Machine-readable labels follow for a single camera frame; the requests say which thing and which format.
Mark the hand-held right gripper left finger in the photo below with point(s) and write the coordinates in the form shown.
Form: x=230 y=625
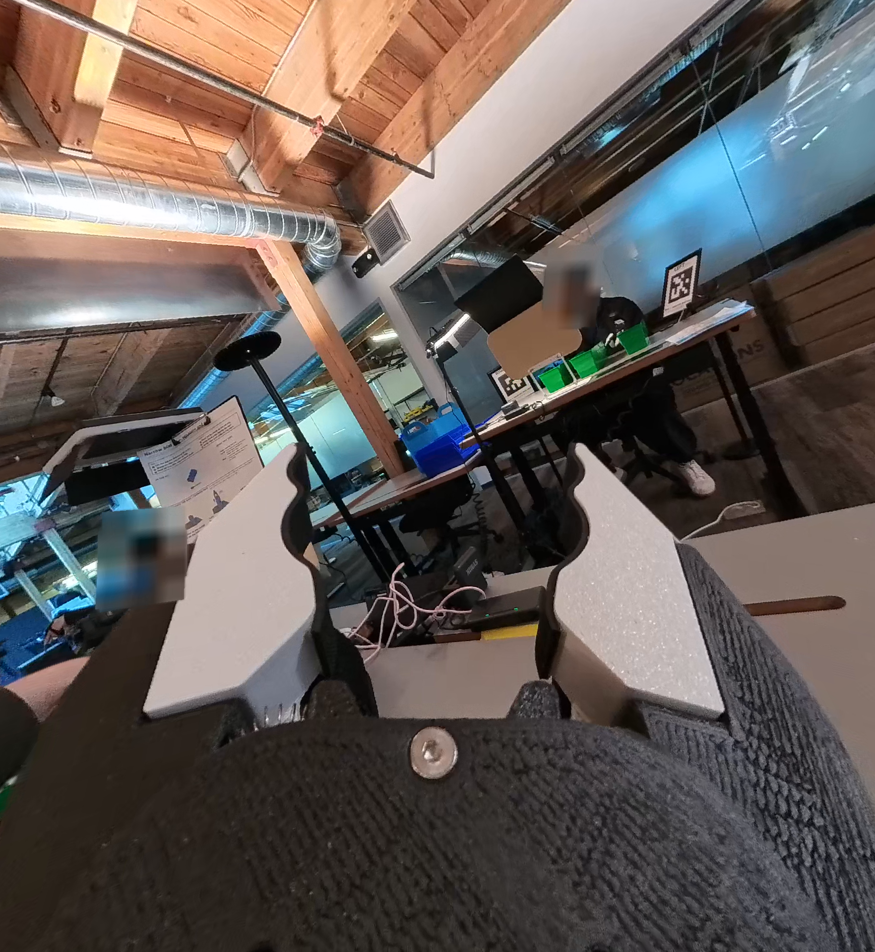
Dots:
x=244 y=610

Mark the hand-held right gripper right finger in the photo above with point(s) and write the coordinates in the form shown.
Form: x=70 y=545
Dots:
x=623 y=617

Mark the black power bank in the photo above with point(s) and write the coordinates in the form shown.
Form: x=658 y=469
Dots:
x=508 y=610

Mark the yellow tape strip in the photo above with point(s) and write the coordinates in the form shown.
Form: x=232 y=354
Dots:
x=508 y=632

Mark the printed instruction sheet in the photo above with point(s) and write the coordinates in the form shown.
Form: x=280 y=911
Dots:
x=199 y=461

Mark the black power adapter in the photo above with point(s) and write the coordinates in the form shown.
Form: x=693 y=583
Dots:
x=469 y=567

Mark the wooden office desk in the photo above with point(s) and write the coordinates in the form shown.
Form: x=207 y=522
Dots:
x=400 y=487

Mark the black office chair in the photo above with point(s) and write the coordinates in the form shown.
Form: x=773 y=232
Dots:
x=445 y=513

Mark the white tilted monitor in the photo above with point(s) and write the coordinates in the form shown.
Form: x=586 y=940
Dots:
x=125 y=439

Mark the small green bin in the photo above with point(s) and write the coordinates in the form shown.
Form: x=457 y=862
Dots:
x=633 y=340
x=556 y=379
x=588 y=363

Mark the blue plastic bin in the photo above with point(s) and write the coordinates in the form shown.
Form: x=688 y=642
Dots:
x=437 y=450

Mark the long wooden desk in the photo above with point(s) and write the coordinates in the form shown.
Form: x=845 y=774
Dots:
x=631 y=364

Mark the fiducial tag sign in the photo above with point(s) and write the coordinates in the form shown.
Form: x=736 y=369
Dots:
x=513 y=383
x=681 y=284

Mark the black floor lamp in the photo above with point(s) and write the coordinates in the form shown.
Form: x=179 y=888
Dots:
x=248 y=348

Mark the tan rounded panel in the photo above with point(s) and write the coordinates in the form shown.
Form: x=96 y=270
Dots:
x=527 y=342

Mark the white paper sheets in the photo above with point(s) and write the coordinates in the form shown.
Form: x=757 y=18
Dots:
x=713 y=320

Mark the studio light on stand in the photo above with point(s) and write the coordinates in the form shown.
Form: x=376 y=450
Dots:
x=449 y=338

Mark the stack of cardboard boxes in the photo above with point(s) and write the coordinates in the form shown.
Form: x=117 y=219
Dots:
x=839 y=297

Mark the black sprinkler pipe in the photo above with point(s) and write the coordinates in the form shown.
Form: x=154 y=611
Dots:
x=259 y=97

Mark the wooden support post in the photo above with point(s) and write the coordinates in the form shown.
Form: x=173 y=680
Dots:
x=333 y=349

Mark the wall vent grille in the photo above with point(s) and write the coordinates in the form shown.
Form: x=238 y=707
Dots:
x=387 y=232

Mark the silver air duct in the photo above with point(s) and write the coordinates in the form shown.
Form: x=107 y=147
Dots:
x=147 y=197

